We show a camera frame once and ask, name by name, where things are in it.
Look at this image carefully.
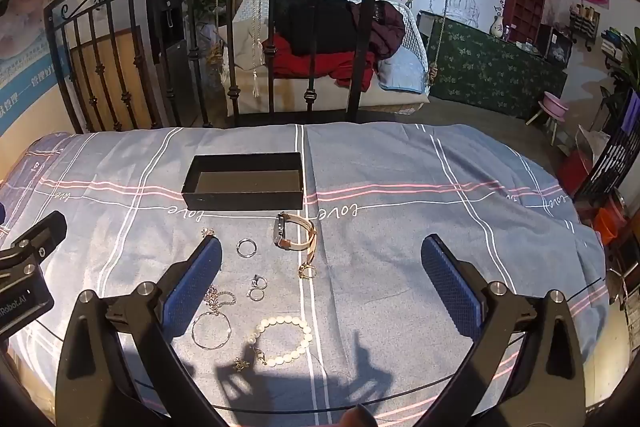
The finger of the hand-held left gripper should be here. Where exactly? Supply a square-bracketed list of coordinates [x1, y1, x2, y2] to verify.
[0, 211, 69, 269]

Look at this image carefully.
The white wicker hanging chair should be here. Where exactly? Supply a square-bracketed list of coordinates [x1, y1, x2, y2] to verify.
[227, 0, 434, 116]

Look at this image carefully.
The pink stool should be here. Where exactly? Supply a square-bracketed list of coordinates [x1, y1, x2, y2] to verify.
[525, 91, 569, 146]

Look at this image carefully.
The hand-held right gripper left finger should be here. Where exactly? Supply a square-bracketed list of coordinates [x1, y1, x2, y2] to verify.
[54, 234, 223, 427]

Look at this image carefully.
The blue wall poster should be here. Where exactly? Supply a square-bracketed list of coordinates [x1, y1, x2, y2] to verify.
[0, 0, 72, 134]

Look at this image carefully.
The light blue blanket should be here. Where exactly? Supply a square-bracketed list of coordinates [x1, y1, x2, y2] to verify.
[377, 49, 431, 96]

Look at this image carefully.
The beige strap wristwatch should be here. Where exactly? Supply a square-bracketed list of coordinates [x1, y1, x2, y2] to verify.
[272, 212, 319, 259]

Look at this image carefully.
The black water dispenser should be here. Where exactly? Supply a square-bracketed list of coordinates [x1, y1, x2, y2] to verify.
[152, 0, 189, 128]

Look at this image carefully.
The green potted plant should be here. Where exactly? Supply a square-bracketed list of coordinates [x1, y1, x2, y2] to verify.
[607, 27, 640, 98]

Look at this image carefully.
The red cloth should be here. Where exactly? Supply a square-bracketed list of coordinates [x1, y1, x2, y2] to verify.
[262, 32, 377, 90]

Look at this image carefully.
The black rectangular box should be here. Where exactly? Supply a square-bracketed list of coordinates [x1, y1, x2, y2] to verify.
[181, 152, 305, 211]

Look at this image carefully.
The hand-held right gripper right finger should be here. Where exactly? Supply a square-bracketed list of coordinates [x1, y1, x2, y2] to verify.
[420, 233, 587, 427]

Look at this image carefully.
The swing rope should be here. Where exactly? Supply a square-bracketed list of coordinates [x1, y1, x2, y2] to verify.
[425, 0, 457, 84]

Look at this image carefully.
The black cloth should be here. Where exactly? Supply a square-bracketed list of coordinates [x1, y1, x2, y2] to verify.
[275, 0, 362, 58]

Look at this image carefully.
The red bucket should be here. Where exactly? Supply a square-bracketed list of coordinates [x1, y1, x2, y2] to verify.
[557, 152, 594, 194]

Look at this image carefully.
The white pearl bracelet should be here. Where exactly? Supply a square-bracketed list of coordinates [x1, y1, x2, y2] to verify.
[248, 316, 314, 366]

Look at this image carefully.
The black iron bed headboard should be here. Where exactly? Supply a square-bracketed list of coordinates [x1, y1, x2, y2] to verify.
[44, 0, 386, 134]

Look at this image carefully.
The green patterned counter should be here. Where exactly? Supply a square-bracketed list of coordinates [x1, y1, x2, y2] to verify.
[417, 11, 569, 122]

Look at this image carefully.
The thin silver bangle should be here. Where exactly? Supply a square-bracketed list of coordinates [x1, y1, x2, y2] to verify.
[191, 311, 232, 351]

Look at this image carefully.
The black metal rack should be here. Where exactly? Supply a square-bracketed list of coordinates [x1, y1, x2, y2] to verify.
[575, 89, 640, 204]

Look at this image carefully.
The black picture frame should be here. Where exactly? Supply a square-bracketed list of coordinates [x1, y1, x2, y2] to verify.
[545, 29, 574, 68]

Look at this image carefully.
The orange bucket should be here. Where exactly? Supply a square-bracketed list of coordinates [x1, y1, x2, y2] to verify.
[595, 197, 629, 246]

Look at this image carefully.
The white tassel cord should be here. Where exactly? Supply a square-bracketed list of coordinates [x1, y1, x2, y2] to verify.
[250, 0, 266, 98]

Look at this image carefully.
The maroon jacket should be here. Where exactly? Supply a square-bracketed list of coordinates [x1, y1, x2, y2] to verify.
[350, 1, 407, 62]

